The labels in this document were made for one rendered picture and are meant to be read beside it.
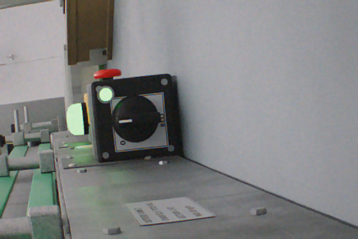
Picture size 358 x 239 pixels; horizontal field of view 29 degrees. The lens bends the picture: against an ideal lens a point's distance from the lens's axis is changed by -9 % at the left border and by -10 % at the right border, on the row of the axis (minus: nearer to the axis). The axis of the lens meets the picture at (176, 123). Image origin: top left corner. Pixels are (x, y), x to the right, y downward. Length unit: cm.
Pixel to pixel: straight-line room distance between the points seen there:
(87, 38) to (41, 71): 373
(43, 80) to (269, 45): 466
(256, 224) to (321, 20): 10
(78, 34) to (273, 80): 92
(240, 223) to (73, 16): 96
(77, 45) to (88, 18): 7
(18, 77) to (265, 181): 464
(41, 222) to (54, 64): 467
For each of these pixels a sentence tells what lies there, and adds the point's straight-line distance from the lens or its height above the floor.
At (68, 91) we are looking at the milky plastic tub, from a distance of 149.
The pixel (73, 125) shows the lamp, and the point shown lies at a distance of 102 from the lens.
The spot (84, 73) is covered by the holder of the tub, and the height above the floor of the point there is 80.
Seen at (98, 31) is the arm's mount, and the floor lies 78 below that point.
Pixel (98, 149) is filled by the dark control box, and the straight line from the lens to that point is 72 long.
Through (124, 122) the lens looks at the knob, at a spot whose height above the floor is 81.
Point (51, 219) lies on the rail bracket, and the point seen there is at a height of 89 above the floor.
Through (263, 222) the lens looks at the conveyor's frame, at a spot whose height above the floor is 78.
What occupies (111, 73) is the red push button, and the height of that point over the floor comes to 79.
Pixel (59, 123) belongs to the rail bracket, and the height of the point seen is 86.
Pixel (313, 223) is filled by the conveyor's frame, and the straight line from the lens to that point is 33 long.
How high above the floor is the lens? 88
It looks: 10 degrees down
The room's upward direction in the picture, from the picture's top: 96 degrees counter-clockwise
